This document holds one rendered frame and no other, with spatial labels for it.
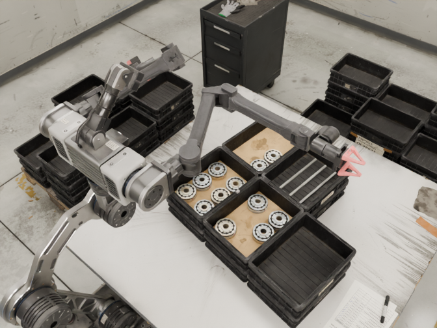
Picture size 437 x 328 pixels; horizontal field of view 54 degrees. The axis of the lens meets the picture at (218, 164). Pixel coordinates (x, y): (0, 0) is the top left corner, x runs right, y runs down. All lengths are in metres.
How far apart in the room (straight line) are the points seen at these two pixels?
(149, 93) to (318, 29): 2.43
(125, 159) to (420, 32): 4.05
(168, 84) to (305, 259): 1.95
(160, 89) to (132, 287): 1.77
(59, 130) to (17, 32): 3.07
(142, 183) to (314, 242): 0.99
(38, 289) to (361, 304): 1.42
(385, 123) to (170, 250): 1.85
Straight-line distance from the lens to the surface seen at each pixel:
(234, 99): 1.76
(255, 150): 2.46
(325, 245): 2.13
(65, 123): 1.69
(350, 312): 2.14
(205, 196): 2.24
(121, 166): 1.48
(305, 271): 2.04
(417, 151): 3.35
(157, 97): 3.37
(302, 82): 4.33
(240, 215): 2.17
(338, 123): 3.54
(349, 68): 3.76
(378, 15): 5.18
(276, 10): 3.66
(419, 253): 2.40
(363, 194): 2.53
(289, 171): 2.37
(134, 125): 3.32
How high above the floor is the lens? 2.61
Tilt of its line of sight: 48 degrees down
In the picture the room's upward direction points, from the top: 1 degrees counter-clockwise
